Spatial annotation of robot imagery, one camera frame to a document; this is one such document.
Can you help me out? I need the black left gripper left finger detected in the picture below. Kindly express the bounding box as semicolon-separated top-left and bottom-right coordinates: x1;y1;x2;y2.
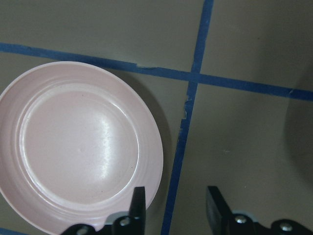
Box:
112;187;146;235

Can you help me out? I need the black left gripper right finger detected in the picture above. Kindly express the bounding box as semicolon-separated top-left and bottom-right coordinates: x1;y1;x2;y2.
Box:
206;186;254;235

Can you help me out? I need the pink plate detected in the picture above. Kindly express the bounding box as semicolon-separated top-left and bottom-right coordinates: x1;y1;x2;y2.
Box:
0;61;163;235

